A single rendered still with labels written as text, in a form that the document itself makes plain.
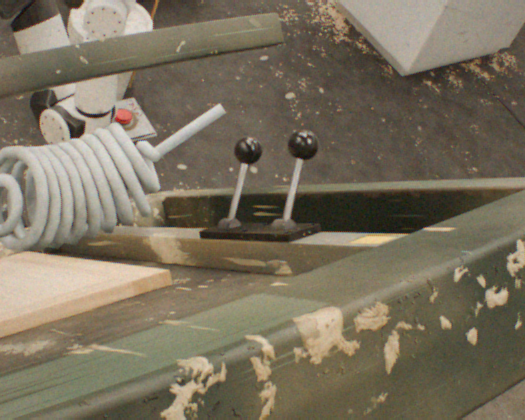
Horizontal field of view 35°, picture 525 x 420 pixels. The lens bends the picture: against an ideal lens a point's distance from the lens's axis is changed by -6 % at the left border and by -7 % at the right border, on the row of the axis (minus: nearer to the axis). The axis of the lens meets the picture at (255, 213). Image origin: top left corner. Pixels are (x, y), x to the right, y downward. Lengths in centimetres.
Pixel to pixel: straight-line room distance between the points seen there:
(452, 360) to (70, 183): 24
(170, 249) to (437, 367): 80
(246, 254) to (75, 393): 71
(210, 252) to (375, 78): 276
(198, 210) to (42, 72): 121
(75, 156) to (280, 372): 18
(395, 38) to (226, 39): 341
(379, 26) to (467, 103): 55
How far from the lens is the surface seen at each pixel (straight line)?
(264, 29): 52
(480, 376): 53
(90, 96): 143
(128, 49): 47
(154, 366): 41
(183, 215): 169
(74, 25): 295
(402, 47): 389
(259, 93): 349
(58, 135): 149
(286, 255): 102
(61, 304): 105
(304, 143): 105
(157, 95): 331
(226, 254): 112
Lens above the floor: 221
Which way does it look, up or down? 46 degrees down
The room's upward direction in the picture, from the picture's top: 27 degrees clockwise
